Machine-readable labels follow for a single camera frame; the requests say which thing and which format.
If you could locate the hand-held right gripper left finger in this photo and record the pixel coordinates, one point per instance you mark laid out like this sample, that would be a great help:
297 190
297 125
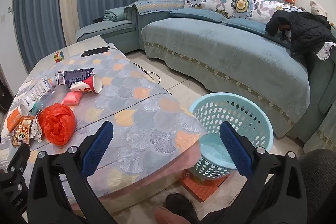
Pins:
97 149

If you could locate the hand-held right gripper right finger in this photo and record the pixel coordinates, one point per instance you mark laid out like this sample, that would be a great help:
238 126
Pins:
236 153

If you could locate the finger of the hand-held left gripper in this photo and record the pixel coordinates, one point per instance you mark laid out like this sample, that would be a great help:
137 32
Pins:
18 158

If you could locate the panda print snack box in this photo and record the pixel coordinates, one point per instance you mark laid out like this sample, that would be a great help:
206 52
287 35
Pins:
22 132

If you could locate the polka dot wrapper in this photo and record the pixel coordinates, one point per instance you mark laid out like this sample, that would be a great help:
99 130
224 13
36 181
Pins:
35 129

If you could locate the light blue plastic basket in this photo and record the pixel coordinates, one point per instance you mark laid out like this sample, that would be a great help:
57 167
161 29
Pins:
236 113

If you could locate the orange white tube container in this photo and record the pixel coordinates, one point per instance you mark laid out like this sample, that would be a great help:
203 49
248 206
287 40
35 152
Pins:
14 119

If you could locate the orange plastic bag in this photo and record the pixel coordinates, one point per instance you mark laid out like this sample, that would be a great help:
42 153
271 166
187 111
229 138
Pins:
57 124

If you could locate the pink packet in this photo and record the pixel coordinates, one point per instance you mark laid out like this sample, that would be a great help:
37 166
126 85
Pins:
72 98

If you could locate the red paper cup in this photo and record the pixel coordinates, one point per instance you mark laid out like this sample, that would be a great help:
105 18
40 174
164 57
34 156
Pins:
88 85

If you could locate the white carton box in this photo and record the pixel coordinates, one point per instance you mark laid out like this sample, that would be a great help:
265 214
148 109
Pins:
35 91

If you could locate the blue white drink carton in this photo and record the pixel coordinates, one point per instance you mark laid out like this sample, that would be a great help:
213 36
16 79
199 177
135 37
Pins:
76 75

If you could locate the clear plastic bottle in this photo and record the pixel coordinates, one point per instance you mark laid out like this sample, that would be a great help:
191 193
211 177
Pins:
51 87

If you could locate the orange foam mat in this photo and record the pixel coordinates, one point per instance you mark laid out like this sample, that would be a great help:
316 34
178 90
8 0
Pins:
202 188

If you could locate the fan pattern tablecloth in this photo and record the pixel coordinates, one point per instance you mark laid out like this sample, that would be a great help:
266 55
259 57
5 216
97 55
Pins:
136 108

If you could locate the person's black shoe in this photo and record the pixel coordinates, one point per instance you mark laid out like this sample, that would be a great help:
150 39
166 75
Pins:
181 207

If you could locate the black smartphone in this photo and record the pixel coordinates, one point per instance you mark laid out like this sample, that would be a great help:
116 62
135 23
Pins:
94 51

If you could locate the colourful puzzle cube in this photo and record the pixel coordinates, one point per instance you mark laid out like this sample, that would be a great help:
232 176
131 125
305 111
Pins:
59 56

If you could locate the teal curved sofa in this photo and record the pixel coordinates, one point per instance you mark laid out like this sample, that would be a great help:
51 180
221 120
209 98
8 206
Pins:
210 50

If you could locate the teal sofa chaise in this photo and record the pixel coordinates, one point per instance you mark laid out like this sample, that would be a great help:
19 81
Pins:
110 32

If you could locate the white refrigerator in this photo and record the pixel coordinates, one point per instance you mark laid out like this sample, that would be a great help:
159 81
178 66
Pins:
11 37

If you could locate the blue cushion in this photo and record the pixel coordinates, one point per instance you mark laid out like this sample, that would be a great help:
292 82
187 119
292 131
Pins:
197 14
246 26

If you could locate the black remote control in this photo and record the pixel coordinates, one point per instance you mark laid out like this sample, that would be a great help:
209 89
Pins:
97 20

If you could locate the folded teal blanket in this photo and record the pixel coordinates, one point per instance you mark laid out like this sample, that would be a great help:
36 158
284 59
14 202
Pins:
114 14

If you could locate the black jacket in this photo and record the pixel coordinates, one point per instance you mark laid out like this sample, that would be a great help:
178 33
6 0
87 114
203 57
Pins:
307 29

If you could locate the beige teddy bear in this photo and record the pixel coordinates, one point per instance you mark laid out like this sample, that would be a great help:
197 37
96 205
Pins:
318 8

